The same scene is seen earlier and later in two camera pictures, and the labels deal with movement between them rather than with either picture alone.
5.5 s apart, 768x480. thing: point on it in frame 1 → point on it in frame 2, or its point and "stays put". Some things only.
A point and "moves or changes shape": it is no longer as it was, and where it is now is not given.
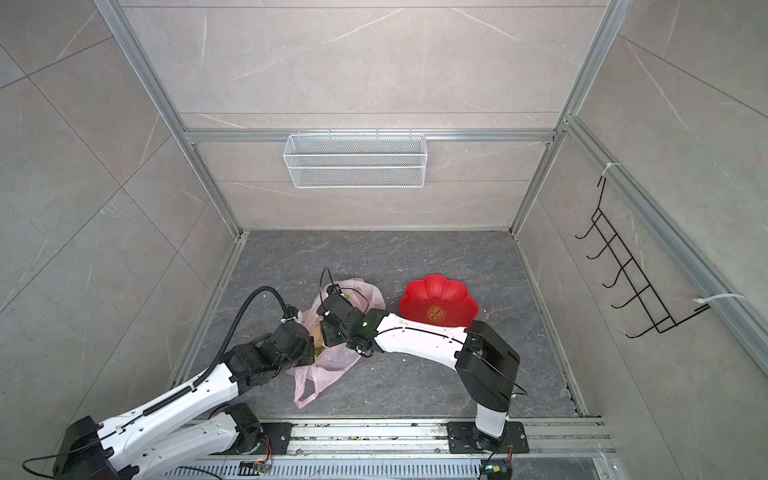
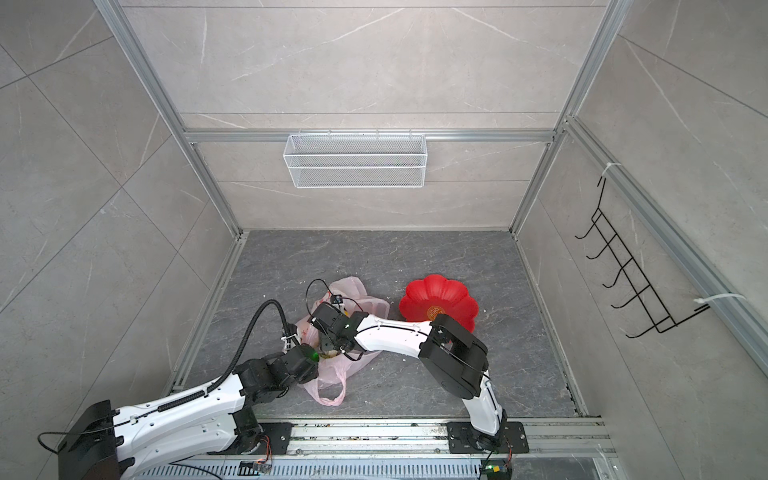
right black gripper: x=327 y=335 stays put
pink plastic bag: x=330 y=362 moves or changes shape
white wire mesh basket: x=356 y=160 stays put
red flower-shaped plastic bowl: x=437 y=300 stays put
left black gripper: x=310 y=349 → x=314 y=375
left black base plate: x=279 y=434 stays put
